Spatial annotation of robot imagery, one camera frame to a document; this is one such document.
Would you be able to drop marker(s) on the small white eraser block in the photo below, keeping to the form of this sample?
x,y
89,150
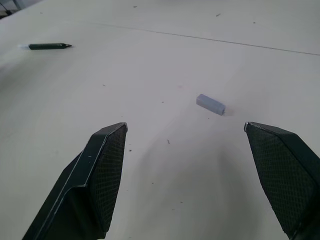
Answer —
x,y
210,104

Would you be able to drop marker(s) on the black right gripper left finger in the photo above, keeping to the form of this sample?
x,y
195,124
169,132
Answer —
x,y
87,185

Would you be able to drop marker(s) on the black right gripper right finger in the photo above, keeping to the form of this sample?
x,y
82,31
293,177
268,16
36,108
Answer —
x,y
287,180

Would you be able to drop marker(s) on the dark green pen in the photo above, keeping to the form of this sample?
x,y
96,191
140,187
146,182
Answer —
x,y
48,46

